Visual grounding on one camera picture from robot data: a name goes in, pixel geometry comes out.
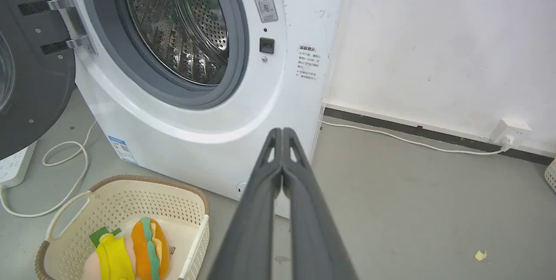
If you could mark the white wall socket with plug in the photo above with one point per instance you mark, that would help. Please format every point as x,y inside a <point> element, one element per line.
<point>510,134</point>

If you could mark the yellow paper scrap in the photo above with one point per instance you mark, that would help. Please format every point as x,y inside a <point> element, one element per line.
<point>480,255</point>

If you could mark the white front-load washing machine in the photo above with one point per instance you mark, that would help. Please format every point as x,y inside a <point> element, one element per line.
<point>186,110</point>

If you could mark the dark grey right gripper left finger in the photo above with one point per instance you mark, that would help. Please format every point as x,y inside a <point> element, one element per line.
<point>252,228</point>

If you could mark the white perforated basket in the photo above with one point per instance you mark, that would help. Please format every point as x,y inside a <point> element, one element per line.
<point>551,175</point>

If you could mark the white power strip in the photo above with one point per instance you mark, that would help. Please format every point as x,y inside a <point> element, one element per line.
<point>15,165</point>

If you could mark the orange burger plush toy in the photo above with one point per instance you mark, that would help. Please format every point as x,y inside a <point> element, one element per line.
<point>150,249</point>

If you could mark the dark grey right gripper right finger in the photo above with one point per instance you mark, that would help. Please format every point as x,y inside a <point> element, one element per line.
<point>312,232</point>

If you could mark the cream perforated laundry basket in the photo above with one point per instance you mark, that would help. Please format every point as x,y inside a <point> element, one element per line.
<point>130,210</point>

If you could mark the dark grey washing machine door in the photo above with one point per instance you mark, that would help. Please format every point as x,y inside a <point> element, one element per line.
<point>30,54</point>

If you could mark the yellow and pink plush toy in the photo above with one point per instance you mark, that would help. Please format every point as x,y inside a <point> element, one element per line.
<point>110,258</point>

